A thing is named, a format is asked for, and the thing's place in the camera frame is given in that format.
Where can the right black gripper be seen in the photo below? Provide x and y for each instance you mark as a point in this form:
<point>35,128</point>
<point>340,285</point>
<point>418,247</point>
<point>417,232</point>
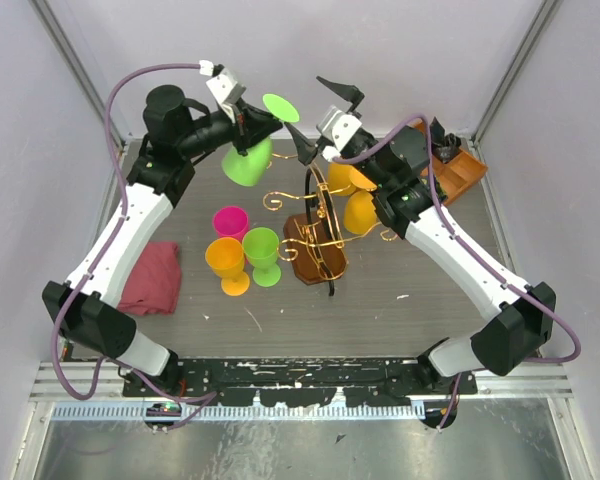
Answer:
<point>307,151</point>

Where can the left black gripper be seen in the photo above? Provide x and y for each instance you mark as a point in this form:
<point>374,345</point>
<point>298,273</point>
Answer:
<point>250,125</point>

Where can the green wine glass back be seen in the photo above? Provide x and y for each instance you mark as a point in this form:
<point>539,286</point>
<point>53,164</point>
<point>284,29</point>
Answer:
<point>247,170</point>

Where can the green wine glass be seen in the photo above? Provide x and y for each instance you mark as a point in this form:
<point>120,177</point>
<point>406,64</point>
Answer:
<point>247,170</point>
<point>260,246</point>

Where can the orange wine glass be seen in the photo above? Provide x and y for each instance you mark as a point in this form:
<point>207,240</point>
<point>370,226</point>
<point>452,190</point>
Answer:
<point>339,180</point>
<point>225,257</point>
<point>360,216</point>

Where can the pink wine glass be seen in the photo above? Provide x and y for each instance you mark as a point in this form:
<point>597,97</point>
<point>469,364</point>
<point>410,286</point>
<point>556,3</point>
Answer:
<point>231,221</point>

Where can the gold wire glass rack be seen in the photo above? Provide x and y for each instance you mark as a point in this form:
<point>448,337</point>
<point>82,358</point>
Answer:
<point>314,241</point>

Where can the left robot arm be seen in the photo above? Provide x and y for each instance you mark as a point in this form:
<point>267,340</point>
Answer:
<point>179,131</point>

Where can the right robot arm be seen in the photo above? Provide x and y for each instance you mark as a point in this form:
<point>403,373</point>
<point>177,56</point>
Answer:
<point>519,316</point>

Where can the green wine glass front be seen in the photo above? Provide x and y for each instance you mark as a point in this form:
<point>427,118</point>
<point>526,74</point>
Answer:
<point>260,246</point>

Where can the orange wine glass front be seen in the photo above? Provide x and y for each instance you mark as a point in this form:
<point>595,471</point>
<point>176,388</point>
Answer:
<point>225,257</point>

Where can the black folded item in tray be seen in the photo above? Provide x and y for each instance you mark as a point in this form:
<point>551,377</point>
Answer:
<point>445,146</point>

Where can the wooden compartment tray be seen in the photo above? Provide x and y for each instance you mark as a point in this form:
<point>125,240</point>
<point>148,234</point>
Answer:
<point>455,178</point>

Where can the red folded cloth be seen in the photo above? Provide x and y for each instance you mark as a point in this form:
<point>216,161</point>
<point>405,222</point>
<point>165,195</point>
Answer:
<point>153,286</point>

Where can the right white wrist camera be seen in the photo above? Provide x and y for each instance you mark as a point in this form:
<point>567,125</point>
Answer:
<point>338,127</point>

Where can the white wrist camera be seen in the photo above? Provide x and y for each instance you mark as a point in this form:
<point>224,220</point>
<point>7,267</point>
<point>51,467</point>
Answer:
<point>224,86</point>
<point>338,127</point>

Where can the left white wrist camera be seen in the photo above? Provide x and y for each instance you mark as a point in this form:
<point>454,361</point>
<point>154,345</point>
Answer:
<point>224,86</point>

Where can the black mounting base plate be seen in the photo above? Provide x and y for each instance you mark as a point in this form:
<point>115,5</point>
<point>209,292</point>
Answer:
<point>304,382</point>

